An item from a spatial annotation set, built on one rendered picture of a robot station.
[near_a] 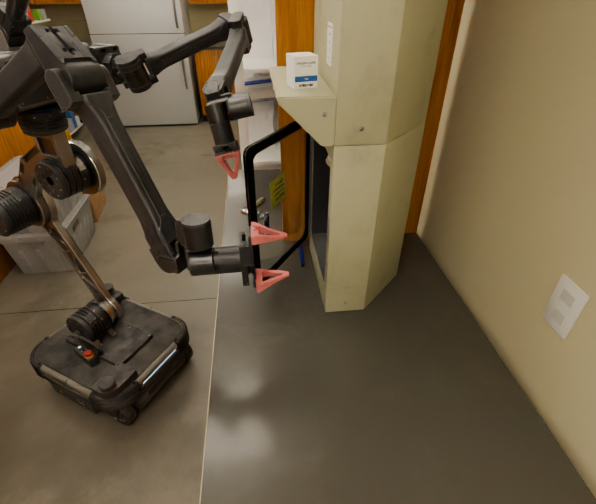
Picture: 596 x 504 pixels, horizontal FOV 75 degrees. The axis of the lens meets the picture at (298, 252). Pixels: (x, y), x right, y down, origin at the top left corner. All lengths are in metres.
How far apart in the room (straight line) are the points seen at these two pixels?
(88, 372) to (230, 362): 1.17
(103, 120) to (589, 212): 0.91
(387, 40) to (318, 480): 0.81
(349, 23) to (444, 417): 0.79
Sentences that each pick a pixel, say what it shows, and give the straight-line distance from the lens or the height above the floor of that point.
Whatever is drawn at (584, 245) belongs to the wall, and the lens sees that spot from 0.89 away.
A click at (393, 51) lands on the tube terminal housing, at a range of 0.81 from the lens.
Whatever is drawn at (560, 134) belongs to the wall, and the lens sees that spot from 0.94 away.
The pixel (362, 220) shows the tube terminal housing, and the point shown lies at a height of 1.23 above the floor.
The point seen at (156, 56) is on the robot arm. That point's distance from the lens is 1.47.
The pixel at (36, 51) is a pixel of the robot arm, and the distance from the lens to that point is 0.91.
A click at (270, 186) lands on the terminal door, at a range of 0.99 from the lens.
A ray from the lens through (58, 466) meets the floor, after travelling 2.14.
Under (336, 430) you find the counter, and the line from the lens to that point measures 0.87.
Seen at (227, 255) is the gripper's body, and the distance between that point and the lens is 0.80.
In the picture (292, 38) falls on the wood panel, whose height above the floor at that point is 1.57.
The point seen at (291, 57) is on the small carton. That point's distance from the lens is 0.85.
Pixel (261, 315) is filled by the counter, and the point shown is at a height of 0.94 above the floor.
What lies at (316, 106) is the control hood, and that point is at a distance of 0.80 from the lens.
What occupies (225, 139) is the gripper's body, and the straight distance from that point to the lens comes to 1.11.
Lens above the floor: 1.69
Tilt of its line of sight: 35 degrees down
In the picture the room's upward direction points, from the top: straight up
